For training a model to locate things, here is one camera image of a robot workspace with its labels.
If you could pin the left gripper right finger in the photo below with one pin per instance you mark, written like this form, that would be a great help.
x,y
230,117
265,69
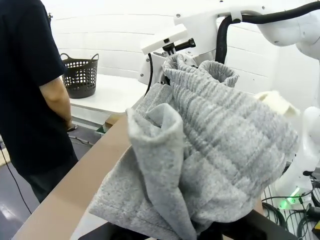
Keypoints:
x,y
262,227

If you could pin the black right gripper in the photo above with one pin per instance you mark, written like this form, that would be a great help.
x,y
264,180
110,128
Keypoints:
x,y
168,80

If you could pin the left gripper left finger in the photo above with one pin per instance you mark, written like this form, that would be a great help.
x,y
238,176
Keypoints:
x,y
110,232

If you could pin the grey training pants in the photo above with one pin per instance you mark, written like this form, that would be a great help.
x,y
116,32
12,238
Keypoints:
x,y
212,150

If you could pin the dark grey perforated basket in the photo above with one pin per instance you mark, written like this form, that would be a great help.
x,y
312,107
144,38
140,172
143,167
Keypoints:
x,y
80,75

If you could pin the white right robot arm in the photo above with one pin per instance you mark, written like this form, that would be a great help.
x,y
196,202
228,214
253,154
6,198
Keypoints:
x,y
287,30

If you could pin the person's right forearm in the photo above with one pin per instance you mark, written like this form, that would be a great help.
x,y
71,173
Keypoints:
x,y
56,100

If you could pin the person's right hand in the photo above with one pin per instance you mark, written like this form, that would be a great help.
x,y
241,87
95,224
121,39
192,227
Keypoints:
x,y
69,121

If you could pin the white side table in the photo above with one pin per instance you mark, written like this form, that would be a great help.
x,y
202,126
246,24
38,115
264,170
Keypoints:
x,y
112,95

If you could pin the cardboard box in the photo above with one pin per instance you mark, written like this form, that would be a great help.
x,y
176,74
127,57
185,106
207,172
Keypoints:
x,y
112,121

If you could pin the person in dark shirt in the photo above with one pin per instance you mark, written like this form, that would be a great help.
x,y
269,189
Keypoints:
x,y
22,75

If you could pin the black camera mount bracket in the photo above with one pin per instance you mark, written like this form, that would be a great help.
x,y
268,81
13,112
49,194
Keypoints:
x,y
185,44

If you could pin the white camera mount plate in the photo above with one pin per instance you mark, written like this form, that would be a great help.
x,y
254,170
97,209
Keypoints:
x,y
162,40

